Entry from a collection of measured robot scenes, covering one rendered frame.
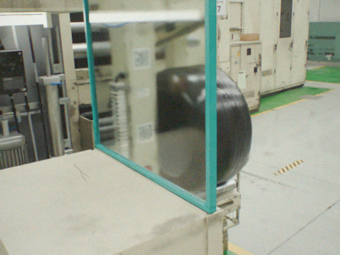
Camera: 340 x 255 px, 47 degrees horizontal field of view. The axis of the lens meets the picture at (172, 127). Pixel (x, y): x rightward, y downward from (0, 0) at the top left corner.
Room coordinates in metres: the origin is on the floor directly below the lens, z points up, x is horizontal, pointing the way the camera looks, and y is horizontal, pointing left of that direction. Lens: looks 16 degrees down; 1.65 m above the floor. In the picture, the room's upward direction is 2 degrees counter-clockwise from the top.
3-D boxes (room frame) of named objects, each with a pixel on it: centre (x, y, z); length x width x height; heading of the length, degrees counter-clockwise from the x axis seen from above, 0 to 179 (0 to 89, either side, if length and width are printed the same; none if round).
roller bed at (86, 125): (1.87, 0.34, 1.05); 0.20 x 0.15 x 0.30; 125
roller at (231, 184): (1.57, -0.14, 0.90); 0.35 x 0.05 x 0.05; 125
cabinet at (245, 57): (6.61, -1.08, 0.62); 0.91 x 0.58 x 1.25; 133
